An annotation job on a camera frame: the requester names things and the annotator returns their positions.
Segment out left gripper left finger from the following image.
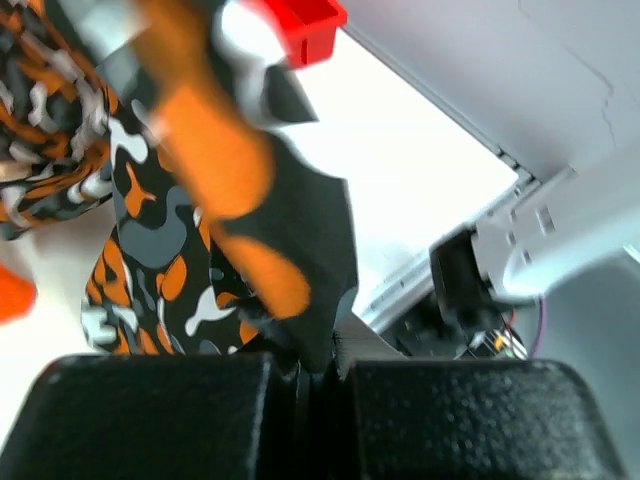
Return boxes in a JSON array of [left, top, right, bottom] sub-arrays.
[[1, 354, 296, 480]]

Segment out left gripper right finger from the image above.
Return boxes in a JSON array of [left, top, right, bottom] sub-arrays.
[[310, 327, 627, 479]]

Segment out orange camouflage shorts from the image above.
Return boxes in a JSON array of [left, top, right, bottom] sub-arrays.
[[1, 1, 358, 373]]

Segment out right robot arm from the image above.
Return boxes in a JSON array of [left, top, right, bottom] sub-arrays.
[[430, 168, 639, 327]]

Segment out red plastic bin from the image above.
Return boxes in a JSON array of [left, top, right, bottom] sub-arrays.
[[264, 0, 348, 69]]

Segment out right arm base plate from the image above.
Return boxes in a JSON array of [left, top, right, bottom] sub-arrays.
[[384, 293, 529, 360]]

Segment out aluminium mounting rail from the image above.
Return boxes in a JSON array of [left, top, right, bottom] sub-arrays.
[[354, 158, 540, 333]]

